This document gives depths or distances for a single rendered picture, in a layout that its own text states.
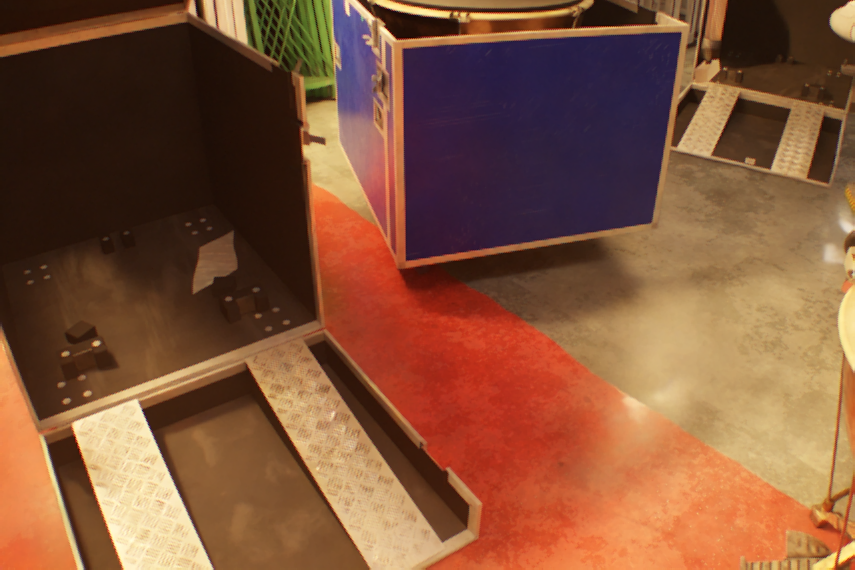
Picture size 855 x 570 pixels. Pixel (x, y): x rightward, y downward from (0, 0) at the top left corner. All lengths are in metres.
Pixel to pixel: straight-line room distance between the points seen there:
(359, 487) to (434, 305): 0.92
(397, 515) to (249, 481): 0.42
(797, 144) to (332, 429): 3.10
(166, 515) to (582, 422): 1.18
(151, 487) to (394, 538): 0.62
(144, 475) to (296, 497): 0.39
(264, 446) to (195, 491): 0.23
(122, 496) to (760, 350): 2.03
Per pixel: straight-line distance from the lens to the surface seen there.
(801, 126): 4.47
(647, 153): 2.72
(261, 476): 2.03
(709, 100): 4.58
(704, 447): 2.22
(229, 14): 3.88
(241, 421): 2.18
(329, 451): 1.96
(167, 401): 2.16
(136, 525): 1.91
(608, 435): 2.18
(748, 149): 4.25
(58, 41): 2.71
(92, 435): 2.07
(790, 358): 2.66
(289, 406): 2.05
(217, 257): 2.65
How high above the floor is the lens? 1.52
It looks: 31 degrees down
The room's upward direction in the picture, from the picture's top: straight up
